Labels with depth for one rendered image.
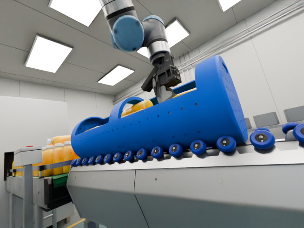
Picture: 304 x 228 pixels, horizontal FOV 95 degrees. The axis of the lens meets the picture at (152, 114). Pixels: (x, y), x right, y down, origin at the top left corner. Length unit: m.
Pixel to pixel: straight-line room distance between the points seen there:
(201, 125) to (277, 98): 3.52
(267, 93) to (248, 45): 1.21
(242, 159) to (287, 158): 0.08
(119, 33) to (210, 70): 0.27
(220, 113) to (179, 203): 0.27
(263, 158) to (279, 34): 3.94
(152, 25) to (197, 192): 0.58
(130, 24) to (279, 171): 0.49
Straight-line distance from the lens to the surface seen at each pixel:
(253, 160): 0.40
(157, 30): 0.61
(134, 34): 0.46
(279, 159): 0.39
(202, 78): 0.40
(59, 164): 1.11
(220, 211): 0.44
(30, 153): 1.11
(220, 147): 0.40
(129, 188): 0.60
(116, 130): 0.60
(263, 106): 3.87
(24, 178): 1.19
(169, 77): 0.50
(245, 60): 4.11
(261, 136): 0.40
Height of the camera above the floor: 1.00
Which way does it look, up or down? 11 degrees up
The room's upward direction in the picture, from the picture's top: 10 degrees counter-clockwise
